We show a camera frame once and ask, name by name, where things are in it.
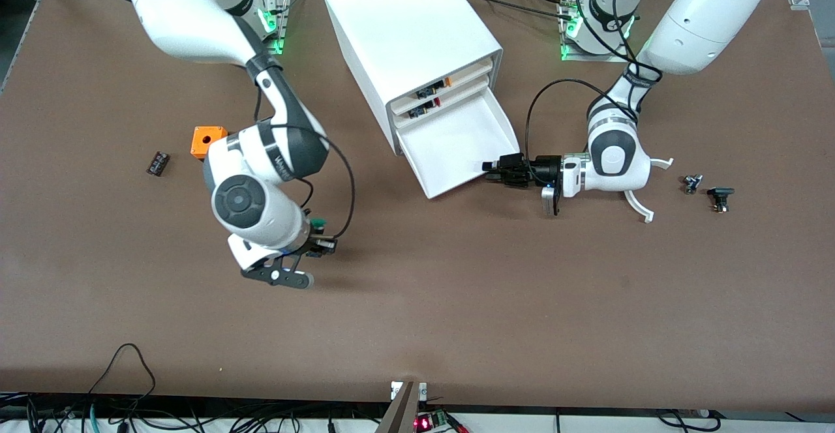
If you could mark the orange box with hole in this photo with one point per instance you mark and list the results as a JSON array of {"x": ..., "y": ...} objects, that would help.
[{"x": 203, "y": 139}]

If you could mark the white metal bracket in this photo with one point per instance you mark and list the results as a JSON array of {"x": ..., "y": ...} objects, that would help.
[{"x": 424, "y": 390}]

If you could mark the circuit board with red light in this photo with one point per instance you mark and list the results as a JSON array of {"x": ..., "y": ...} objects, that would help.
[{"x": 430, "y": 422}]

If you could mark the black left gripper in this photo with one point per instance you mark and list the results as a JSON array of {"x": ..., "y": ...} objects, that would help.
[{"x": 546, "y": 169}]

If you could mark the white curved plastic arc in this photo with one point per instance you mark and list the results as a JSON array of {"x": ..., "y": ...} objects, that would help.
[{"x": 642, "y": 210}]

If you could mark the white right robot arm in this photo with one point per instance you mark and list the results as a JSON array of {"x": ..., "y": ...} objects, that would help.
[{"x": 189, "y": 9}]

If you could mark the small silver black component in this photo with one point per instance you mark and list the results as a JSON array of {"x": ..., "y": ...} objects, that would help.
[{"x": 692, "y": 184}]

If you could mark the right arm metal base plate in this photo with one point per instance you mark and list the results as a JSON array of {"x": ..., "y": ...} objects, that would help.
[{"x": 282, "y": 35}]

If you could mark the orange push button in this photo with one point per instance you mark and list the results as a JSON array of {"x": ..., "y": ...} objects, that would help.
[{"x": 434, "y": 87}]

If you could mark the white drawer cabinet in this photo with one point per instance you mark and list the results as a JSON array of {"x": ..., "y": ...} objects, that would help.
[{"x": 404, "y": 22}]

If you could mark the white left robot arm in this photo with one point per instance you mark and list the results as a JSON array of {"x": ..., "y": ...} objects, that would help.
[{"x": 704, "y": 22}]

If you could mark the white drawer with orange button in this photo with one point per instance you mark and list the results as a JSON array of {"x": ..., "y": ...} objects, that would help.
[{"x": 473, "y": 71}]

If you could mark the small black electronic component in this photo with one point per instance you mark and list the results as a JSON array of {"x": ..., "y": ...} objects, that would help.
[{"x": 158, "y": 163}]

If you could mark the white drawer with red button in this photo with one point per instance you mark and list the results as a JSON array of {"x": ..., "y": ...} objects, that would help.
[{"x": 471, "y": 88}]

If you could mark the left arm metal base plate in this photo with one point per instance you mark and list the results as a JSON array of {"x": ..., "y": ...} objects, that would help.
[{"x": 574, "y": 55}]

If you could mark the green push button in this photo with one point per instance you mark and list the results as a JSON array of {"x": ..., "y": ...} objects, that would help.
[{"x": 318, "y": 224}]

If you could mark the red push button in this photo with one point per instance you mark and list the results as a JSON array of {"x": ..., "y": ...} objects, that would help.
[{"x": 424, "y": 107}]

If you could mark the grey angled post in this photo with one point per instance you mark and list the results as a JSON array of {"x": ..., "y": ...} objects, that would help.
[{"x": 401, "y": 413}]

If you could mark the black switch component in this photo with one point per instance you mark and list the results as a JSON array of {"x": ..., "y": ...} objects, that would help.
[{"x": 720, "y": 193}]

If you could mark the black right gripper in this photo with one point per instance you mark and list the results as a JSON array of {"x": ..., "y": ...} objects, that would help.
[{"x": 311, "y": 243}]

